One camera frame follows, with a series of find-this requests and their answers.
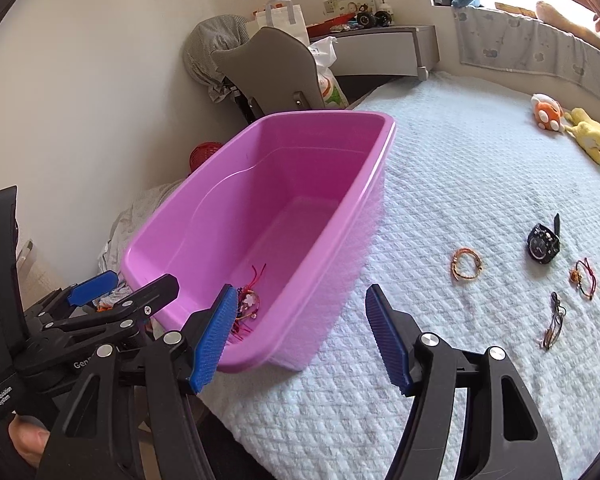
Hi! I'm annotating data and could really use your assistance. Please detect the left hand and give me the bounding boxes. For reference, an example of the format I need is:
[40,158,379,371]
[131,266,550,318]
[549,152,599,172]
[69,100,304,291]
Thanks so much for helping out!
[8,415,50,469]

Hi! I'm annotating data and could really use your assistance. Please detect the red string braided bracelet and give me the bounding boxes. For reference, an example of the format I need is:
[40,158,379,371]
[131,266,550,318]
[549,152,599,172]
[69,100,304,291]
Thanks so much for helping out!
[232,262,268,344]

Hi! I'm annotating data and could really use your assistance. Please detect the grey brown chair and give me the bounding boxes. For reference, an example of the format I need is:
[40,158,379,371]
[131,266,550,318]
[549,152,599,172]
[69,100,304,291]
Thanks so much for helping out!
[211,27,326,124]

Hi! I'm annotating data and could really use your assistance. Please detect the orange white plush toy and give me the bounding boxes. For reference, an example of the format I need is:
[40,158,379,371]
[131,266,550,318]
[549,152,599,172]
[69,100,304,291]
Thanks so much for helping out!
[531,93,565,132]

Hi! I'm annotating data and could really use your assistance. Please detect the yellow plush toy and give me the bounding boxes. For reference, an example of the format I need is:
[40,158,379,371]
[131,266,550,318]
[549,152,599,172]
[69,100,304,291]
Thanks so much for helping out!
[565,107,600,165]

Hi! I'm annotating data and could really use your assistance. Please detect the brown beaded flower bracelet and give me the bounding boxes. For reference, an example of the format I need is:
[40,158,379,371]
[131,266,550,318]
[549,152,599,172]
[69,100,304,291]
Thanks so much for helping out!
[235,286,261,323]

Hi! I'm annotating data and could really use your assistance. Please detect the red plastic basket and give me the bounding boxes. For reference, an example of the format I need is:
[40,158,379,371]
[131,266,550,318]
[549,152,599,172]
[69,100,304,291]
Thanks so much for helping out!
[188,142,223,172]

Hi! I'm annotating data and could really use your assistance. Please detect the grey patterned window cloth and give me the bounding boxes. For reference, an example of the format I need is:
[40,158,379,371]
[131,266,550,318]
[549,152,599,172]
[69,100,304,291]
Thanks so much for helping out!
[453,6,600,99]

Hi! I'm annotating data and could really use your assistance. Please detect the black wrist watch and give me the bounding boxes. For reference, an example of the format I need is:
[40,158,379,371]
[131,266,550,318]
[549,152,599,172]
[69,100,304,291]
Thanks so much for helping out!
[527,214,562,264]

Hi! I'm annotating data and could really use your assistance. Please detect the red string bell bracelet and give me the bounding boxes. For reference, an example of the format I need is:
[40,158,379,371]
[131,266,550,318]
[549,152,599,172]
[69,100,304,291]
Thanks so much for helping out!
[568,257,598,302]

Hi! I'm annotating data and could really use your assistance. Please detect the white quilted bed blanket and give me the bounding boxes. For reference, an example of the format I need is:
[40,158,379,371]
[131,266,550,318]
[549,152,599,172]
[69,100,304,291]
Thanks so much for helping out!
[201,74,600,479]

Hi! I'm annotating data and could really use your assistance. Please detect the red gold woven bracelet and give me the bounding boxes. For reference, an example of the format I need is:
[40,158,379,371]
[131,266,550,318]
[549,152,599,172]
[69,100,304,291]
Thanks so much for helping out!
[450,247,485,283]

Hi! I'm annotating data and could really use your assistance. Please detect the grey garment on chair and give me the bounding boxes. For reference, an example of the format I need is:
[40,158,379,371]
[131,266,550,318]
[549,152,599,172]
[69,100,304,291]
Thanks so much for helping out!
[182,14,249,103]

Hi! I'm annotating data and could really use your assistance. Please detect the pink plastic tub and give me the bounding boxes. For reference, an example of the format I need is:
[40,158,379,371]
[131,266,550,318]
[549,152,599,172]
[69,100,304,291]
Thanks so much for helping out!
[122,110,396,373]

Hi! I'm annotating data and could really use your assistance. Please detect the white plastic bag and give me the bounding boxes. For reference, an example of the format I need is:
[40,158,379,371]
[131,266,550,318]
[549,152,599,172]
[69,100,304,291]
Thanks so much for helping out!
[309,36,349,110]

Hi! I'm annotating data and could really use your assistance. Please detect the white paper bag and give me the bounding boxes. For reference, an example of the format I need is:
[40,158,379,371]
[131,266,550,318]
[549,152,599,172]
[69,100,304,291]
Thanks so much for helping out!
[245,0,310,47]

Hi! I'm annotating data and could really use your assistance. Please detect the toy car on desk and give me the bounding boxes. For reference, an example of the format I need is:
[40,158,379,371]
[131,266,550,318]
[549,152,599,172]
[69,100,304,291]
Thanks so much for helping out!
[349,0,393,29]

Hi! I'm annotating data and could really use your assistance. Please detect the pile of grey clothes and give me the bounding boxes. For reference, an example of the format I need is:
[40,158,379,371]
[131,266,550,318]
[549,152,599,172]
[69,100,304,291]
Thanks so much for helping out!
[93,180,184,311]

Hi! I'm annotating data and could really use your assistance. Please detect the brown leather cord bracelet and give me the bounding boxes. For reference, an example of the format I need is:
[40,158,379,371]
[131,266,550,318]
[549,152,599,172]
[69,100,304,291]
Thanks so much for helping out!
[540,290,568,352]

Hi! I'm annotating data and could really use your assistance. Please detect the grey bedside desk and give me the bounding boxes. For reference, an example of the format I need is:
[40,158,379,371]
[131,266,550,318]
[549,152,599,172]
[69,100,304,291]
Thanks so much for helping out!
[330,25,440,100]

